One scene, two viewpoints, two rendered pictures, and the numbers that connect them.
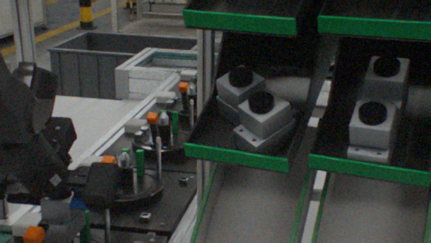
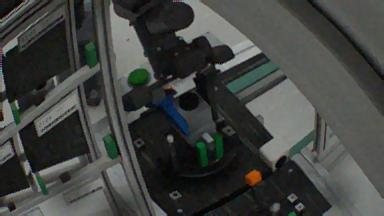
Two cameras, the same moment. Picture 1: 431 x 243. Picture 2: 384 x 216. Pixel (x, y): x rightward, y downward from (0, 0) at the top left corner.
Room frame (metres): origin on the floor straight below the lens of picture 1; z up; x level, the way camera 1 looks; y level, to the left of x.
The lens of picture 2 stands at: (1.65, -0.40, 2.13)
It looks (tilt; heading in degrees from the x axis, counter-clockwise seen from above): 46 degrees down; 142
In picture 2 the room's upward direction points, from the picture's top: 9 degrees counter-clockwise
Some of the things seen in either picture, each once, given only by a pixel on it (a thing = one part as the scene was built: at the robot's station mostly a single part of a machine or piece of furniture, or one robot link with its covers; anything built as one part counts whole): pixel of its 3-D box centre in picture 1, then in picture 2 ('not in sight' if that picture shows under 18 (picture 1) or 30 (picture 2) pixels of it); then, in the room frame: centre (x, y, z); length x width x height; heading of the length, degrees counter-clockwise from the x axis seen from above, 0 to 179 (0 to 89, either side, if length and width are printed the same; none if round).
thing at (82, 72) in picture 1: (131, 68); not in sight; (2.98, 0.42, 0.73); 0.62 x 0.42 x 0.23; 78
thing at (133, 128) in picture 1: (163, 129); not in sight; (1.34, 0.12, 1.01); 0.24 x 0.24 x 0.13; 78
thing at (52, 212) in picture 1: (65, 208); (194, 118); (0.86, 0.22, 1.06); 0.08 x 0.04 x 0.07; 169
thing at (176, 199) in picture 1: (125, 172); (274, 215); (1.10, 0.17, 1.01); 0.24 x 0.24 x 0.13; 78
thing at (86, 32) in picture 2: not in sight; (77, 50); (0.44, 0.26, 0.96); 0.15 x 0.15 x 0.20; 33
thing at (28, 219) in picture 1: (33, 229); (275, 155); (0.96, 0.30, 0.97); 0.05 x 0.05 x 0.04; 78
